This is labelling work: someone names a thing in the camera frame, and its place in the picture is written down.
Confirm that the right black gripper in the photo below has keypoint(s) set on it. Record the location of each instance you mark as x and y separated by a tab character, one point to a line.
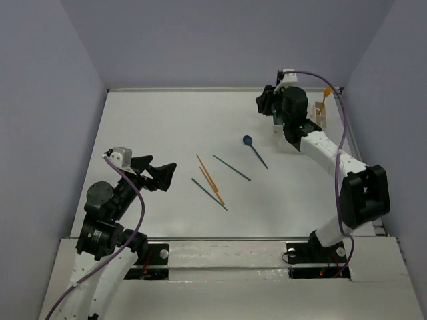
265	100

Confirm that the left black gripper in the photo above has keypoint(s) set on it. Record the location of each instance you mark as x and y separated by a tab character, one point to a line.
142	176

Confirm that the blue plastic spoon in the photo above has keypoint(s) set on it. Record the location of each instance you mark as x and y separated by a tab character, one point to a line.
247	140

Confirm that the orange chopstick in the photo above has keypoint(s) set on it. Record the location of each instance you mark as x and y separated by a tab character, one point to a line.
204	167
211	184

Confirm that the orange plastic spoon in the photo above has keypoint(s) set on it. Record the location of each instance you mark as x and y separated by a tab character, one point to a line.
327	91

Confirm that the green chopstick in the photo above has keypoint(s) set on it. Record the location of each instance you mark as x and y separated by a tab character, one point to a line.
208	194
232	168

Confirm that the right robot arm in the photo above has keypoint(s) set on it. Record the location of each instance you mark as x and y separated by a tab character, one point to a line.
361	191

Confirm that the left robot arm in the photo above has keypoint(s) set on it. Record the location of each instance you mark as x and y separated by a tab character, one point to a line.
105	250

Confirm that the white utensil organizer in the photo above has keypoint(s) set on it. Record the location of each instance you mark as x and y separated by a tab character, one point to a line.
317	115

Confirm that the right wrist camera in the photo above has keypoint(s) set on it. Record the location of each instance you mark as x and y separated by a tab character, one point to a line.
286	77

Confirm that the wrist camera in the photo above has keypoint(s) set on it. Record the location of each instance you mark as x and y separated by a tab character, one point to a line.
286	77
119	157

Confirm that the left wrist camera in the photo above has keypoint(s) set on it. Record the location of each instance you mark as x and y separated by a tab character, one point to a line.
119	157

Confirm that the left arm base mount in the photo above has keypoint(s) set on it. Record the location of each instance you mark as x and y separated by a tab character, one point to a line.
154	265

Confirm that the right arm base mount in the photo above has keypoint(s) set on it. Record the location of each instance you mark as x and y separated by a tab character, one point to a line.
327	263

